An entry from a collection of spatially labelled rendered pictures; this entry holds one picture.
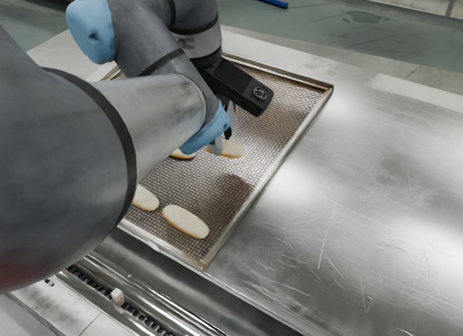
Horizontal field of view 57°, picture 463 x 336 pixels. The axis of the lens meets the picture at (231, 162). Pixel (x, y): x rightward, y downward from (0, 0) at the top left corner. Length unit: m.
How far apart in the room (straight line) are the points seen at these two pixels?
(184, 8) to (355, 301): 0.47
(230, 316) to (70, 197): 0.59
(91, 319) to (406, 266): 0.49
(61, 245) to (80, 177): 0.03
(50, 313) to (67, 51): 1.00
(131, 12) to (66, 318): 0.46
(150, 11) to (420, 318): 0.54
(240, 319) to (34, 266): 0.58
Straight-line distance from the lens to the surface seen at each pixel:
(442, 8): 4.16
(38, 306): 0.75
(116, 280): 0.75
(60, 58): 1.51
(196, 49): 0.60
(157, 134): 0.28
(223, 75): 0.63
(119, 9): 0.51
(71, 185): 0.16
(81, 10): 0.51
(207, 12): 0.58
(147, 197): 0.78
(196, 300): 0.75
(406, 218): 0.77
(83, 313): 0.72
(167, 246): 0.73
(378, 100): 0.95
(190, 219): 0.74
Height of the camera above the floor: 1.46
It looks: 41 degrees down
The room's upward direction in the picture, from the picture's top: straight up
